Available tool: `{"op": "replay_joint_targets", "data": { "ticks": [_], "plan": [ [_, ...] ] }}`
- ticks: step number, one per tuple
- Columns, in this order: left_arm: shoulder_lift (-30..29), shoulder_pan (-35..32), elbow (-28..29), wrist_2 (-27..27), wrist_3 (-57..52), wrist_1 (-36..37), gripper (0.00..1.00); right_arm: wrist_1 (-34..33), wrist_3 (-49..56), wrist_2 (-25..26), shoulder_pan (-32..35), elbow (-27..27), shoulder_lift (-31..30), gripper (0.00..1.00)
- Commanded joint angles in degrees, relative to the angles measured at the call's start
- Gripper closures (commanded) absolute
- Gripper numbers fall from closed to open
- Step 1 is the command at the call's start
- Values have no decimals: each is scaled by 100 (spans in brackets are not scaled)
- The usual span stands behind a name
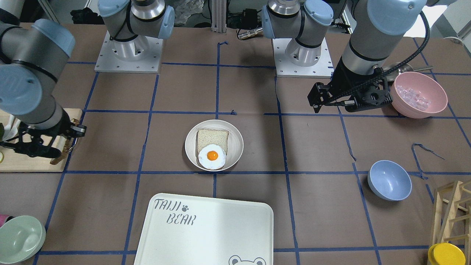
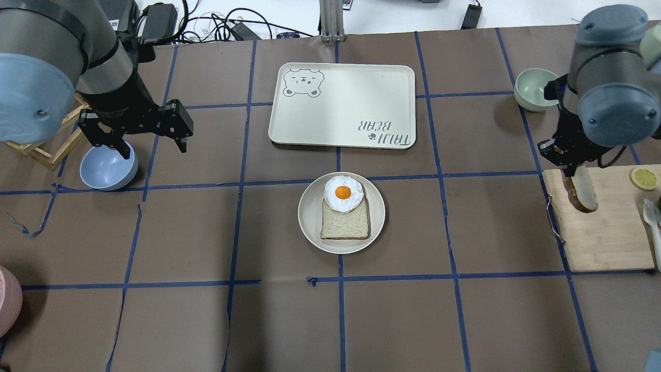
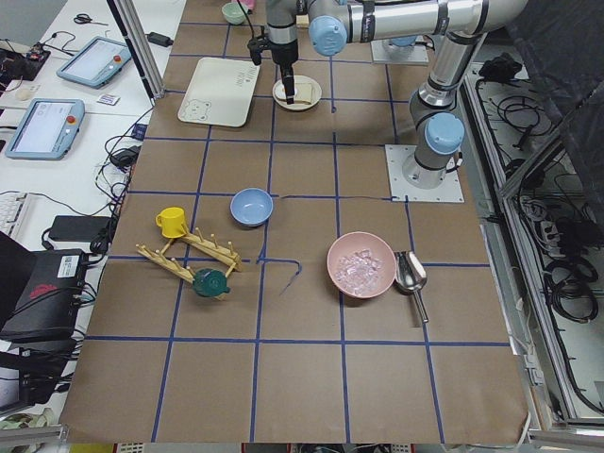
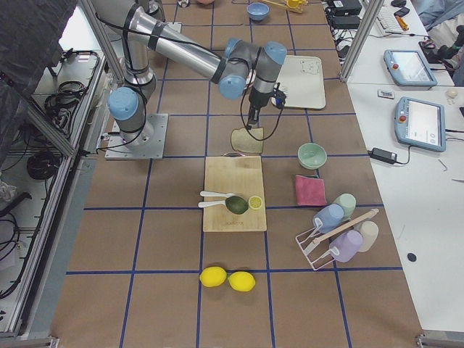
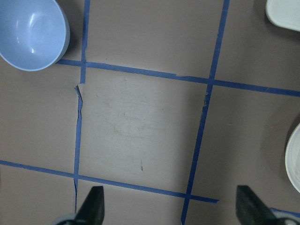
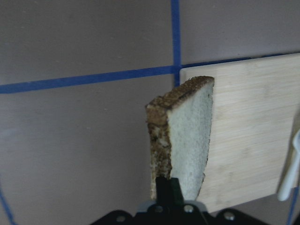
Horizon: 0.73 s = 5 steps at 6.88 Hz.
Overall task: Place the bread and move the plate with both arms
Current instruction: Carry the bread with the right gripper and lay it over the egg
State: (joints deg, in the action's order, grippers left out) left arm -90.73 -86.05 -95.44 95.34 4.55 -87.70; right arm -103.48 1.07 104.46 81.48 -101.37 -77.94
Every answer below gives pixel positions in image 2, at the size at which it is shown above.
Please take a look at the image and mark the blue bowl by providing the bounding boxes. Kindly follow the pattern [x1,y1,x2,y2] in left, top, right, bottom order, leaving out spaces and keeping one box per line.
[80,144,138,191]

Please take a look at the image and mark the cream round plate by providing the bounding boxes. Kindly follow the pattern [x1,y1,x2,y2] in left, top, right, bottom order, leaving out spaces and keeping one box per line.
[298,172,386,255]

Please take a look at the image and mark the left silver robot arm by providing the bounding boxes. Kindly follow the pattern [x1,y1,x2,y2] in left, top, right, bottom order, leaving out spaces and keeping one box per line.
[1,1,194,159]

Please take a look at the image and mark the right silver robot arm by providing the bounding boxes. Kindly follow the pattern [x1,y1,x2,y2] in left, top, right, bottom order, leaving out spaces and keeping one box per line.
[538,4,659,177]

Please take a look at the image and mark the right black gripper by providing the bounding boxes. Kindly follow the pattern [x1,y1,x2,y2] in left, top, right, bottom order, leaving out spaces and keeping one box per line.
[538,104,627,178]

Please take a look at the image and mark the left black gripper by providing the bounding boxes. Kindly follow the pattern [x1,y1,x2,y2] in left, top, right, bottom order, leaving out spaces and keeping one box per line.
[77,72,194,160]

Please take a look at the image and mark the fried egg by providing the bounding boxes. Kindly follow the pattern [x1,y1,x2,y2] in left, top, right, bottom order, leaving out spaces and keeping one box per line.
[324,176,365,213]

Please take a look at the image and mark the lemon half slice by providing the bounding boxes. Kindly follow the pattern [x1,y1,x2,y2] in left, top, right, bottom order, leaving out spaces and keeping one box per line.
[629,166,659,191]

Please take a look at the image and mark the aluminium frame post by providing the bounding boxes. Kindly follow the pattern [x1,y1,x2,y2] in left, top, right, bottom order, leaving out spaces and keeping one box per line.
[319,0,345,42]

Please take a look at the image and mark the bread slice on plate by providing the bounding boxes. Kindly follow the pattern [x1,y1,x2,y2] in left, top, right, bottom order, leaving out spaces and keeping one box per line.
[320,198,371,240]

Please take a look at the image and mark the black power adapter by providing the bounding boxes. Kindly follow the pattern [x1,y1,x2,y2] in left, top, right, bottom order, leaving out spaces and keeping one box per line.
[461,3,482,29]

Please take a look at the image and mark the cream bear tray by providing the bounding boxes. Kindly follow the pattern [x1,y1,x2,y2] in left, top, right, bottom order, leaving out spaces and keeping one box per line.
[267,62,416,150]

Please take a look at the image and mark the green bowl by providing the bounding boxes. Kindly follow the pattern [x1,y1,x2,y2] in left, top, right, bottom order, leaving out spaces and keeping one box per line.
[514,68,559,112]

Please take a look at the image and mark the pink bowl with ice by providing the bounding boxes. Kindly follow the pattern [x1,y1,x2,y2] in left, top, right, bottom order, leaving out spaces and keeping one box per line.
[1,267,23,337]

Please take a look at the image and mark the bread slice from board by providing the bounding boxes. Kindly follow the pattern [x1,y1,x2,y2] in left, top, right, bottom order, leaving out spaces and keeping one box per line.
[560,165,598,213]

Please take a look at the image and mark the wooden cutting board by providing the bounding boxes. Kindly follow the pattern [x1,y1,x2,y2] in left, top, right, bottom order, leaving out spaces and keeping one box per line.
[542,165,659,272]

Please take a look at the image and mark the wooden dish rack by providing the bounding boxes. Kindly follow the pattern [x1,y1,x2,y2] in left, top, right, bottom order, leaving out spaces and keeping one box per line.
[5,92,89,171]

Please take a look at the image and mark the white plastic knife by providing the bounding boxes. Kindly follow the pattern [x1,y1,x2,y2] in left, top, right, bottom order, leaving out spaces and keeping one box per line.
[643,199,660,272]

